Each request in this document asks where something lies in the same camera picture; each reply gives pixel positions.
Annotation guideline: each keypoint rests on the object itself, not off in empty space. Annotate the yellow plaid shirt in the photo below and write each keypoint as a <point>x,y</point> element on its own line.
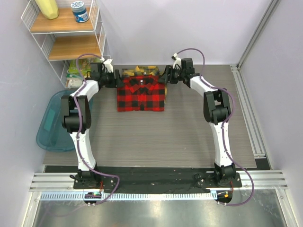
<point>146,70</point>

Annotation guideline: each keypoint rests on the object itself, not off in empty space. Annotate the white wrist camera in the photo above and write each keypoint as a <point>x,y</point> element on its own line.
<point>107,65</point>
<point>176,61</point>

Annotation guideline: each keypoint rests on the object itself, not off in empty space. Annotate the yellow bottle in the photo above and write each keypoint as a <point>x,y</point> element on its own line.
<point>48,8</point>

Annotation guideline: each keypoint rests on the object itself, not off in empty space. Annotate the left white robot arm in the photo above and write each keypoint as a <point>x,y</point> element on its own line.
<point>76,119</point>

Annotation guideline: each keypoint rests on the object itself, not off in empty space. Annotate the red black plaid shirt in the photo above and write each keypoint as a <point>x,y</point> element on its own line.
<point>140,93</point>

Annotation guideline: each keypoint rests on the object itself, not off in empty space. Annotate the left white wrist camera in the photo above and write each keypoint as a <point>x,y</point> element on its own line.
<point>107,65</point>

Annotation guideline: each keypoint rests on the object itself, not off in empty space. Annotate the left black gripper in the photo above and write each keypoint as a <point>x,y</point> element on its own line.
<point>119,82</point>

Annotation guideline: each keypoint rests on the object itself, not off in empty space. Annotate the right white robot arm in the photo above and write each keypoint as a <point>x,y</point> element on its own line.
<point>216,110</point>

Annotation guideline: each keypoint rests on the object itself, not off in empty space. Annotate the blue white jar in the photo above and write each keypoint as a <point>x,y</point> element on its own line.
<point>79,11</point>

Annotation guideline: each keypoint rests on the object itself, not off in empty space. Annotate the white slotted cable duct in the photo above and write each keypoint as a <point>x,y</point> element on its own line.
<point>95,196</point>

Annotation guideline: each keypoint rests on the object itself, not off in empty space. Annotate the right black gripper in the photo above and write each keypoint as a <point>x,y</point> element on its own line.
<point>164,78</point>

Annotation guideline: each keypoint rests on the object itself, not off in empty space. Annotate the teal plastic bin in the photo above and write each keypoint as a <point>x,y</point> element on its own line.
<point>51,136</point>

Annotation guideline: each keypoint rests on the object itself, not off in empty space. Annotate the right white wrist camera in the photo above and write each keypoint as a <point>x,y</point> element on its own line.
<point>176,61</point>

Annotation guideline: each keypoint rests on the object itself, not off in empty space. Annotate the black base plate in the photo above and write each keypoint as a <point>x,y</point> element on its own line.
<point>154,180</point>

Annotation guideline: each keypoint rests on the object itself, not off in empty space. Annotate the stack of books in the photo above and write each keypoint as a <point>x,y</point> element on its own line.
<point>74,79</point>

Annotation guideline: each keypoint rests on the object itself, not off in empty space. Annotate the white wire wooden shelf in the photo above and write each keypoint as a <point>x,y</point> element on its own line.
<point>62,39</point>

